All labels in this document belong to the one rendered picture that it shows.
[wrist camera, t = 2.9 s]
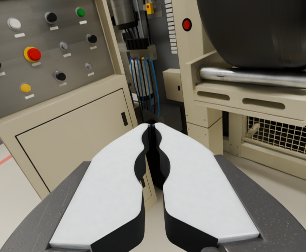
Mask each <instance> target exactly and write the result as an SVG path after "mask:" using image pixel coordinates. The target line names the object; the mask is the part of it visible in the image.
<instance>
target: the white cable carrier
mask: <svg viewBox="0 0 306 252"><path fill-rule="evenodd" d="M171 2H172V0H165V4H167V5H165V6H166V8H170V9H166V12H167V17H170V18H167V21H168V22H169V23H168V25H169V27H168V29H169V30H170V31H169V34H171V35H169V37H170V38H171V39H170V42H173V43H171V46H172V47H171V50H172V54H178V48H177V40H176V32H175V30H174V29H175V26H173V25H175V23H174V17H173V16H174V15H173V8H171V7H172V3H171ZM168 3H169V4H168ZM169 12H170V13H169ZM170 21H171V22H170Z"/></svg>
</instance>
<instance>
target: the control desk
mask: <svg viewBox="0 0 306 252"><path fill-rule="evenodd" d="M124 73H125V72H124V68H123V64H122V60H121V56H120V52H119V48H118V45H117V41H116V37H115V33H114V29H113V25H112V21H111V17H110V13H109V9H108V6H107V2H106V0H0V139H1V141H2V142H3V144H4V145H5V146H6V148H7V149H8V151H9V152H10V154H11V155H12V157H13V158H14V160H15V161H16V163H17V164H18V166H19V167H20V169H21V170H22V172H23V173H24V175H25V176H26V178H27V179H28V181H29V182H30V184H31V185H32V187H33V188H34V190H35V191H36V193H37V194H38V196H39V197H40V199H41V200H43V199H44V198H45V197H46V196H47V195H48V194H49V193H51V192H52V191H53V190H54V189H55V188H56V187H57V186H58V185H59V184H60V183H61V182H62V181H63V180H64V179H65V178H66V177H67V176H68V175H69V174H70V173H71V172H73V171H74V170H75V169H76V168H77V167H78V166H79V165H80V164H81V163H82V162H83V161H90V160H91V159H92V158H93V157H94V156H95V155H96V154H98V153H99V152H100V151H101V150H102V149H103V148H104V147H106V146H107V145H108V144H110V143H111V142H113V141H114V140H116V139H117V138H119V137H121V136H122V135H124V134H126V133H127V132H129V131H131V130H132V129H134V128H136V127H137V126H138V123H137V119H136V116H135V112H134V108H133V104H132V100H131V96H130V92H129V88H128V84H127V81H126V77H125V74H124ZM145 161H146V173H145V174H144V176H143V177H142V179H141V180H140V183H141V185H142V188H143V197H144V206H145V213H146V212H147V211H148V210H149V209H150V208H151V207H152V206H154V205H155V204H156V203H157V202H158V201H157V197H156V193H155V189H154V185H153V182H152V178H151V174H150V170H149V166H148V162H147V158H146V155H145Z"/></svg>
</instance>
